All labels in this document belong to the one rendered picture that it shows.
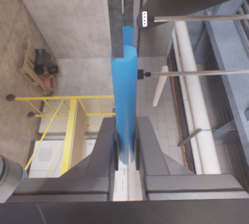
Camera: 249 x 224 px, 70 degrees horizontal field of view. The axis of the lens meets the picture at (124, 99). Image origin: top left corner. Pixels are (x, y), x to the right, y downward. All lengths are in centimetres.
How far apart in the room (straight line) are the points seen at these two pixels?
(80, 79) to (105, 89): 80
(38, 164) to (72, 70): 267
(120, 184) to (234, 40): 354
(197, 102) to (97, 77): 288
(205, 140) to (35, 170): 325
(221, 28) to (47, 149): 434
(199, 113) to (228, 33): 179
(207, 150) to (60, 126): 303
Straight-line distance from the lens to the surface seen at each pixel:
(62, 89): 517
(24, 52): 418
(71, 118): 304
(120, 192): 378
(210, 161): 315
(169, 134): 449
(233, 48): 405
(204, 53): 532
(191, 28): 481
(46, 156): 415
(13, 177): 47
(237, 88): 353
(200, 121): 327
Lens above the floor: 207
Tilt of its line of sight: 1 degrees down
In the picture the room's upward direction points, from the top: 89 degrees clockwise
